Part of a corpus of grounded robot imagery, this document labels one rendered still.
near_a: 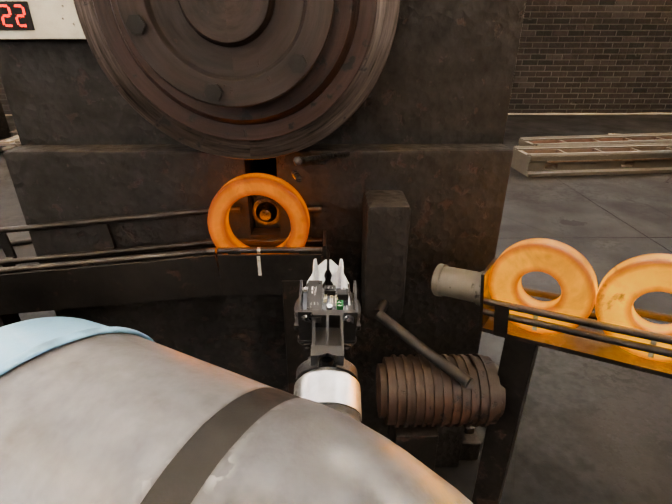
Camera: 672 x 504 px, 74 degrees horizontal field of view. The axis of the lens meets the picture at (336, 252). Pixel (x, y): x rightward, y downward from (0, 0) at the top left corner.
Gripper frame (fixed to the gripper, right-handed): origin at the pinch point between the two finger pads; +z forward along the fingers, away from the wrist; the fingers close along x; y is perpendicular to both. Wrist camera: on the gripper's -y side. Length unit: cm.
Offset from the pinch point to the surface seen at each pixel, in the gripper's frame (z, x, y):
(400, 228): 13.6, -12.8, -3.1
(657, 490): -6, -87, -75
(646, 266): -4.6, -42.9, 6.3
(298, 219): 16.0, 5.4, -3.3
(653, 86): 588, -472, -213
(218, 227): 15.6, 20.1, -5.2
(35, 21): 36, 51, 23
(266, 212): 24.2, 12.5, -8.4
